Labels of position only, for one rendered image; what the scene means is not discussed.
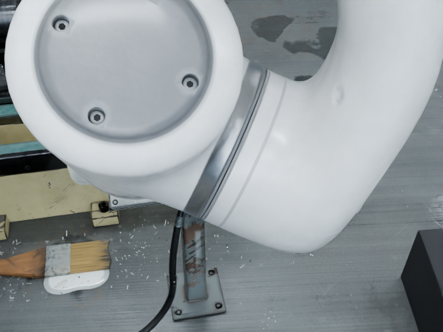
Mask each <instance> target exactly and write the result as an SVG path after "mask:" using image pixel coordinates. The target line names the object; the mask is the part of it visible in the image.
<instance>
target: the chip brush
mask: <svg viewBox="0 0 443 332"><path fill-rule="evenodd" d="M109 243H110V240H99V241H92V242H81V243H74V244H71V243H70V244H59V245H53V246H46V248H39V249H36V250H32V251H29V252H25V253H23V254H19V255H16V256H13V257H10V258H6V259H2V260H0V276H12V277H31V278H41V277H45V278H47V277H56V276H62V275H70V274H75V273H85V272H91V271H100V270H106V269H109V267H110V265H111V256H110V255H109V252H108V246H109Z"/></svg>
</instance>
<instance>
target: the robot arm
mask: <svg viewBox="0 0 443 332"><path fill-rule="evenodd" d="M442 59H443V0H338V25H337V31H336V35H335V38H334V42H333V44H332V46H331V48H330V51H329V53H328V55H327V57H326V59H325V61H324V63H323V64H322V66H321V67H320V69H319V70H318V72H317V73H316V74H315V75H314V76H313V77H312V78H309V79H308V80H305V81H294V80H291V79H288V78H286V77H284V76H281V75H279V74H277V73H275V72H272V71H270V70H268V69H266V68H264V67H261V66H260V65H257V64H256V63H254V62H252V61H250V60H248V59H247V58H245V57H244V56H243V48H242V43H241V39H240V35H239V31H238V28H237V25H236V23H235V20H234V18H233V15H232V14H231V11H230V10H229V8H228V6H227V5H226V3H225V1H224V0H22V1H21V2H20V4H19V6H18V7H17V9H16V11H15V14H14V16H13V19H12V21H11V23H10V26H9V31H8V34H7V39H6V45H5V76H6V79H7V85H8V89H9V93H10V95H11V99H12V101H13V103H14V106H15V109H16V110H17V112H18V114H19V116H20V118H21V119H22V122H23V123H24V124H25V125H26V127H27V128H28V130H29V131H30V132H31V133H32V135H33V136H34V137H35V138H36V139H37V141H38V142H40V143H41V144H42V145H43V146H44V147H45V148H46V149H47V150H49V151H50V152H51V153H52V154H53V155H55V156H56V157H58V158H59V159H60V160H61V161H62V162H63V163H65V164H66V165H67V167H68V170H69V173H70V176H71V178H72V179H73V180H74V181H75V182H76V183H77V184H80V185H89V184H91V185H92V186H93V187H95V188H97V189H98V190H101V191H102V192H104V193H106V194H109V195H111V196H115V197H118V198H123V199H128V200H141V199H149V200H153V201H156V202H159V203H161V204H165V205H167V206H170V207H172V208H175V209H178V210H180V211H183V212H185V213H188V214H190V215H192V216H195V217H197V218H199V219H202V220H204V221H207V222H209V223H211V224H213V225H216V226H218V227H220V228H222V229H224V230H227V231H229V232H231V233H233V234H235V235H238V236H240V237H243V238H245V239H247V240H249V241H252V242H255V243H257V244H260V245H262V246H265V247H268V248H272V249H274V250H279V251H282V252H290V253H306V252H312V251H315V250H317V249H319V248H321V247H323V246H325V245H327V243H329V242H330V241H331V240H332V239H334V238H335V237H336V236H338V235H339V234H340V233H341V232H342V230H343V229H344V228H345V227H346V226H347V224H348V223H349V222H350V220H352V218H353V217H354V215H355V214H356V213H358V212H359V210H360V209H361V208H362V206H363V204H364V202H365V201H366V199H367V198H368V197H369V195H370V193H371V192H372V191H373V190H374V188H375V186H376V185H377V184H378V182H379V181H380V179H381V178H382V177H383V175H384V173H385V172H386V171H387V169H388V167H389V166H390V165H391V163H392V161H393V160H394V159H395V158H396V156H397V154H398V153H399V151H400V150H401V149H402V147H403V145H404V144H405V142H406V140H407V139H408V138H409V135H410V134H411V132H412V131H413V129H414V128H415V125H416V124H417V122H418V120H419V118H420V117H421V115H422V113H423V111H424V109H425V107H426V105H427V102H428V100H429V98H430V96H431V94H432V91H433V89H434V85H435V84H436V80H437V78H438V75H439V72H440V67H441V64H442Z"/></svg>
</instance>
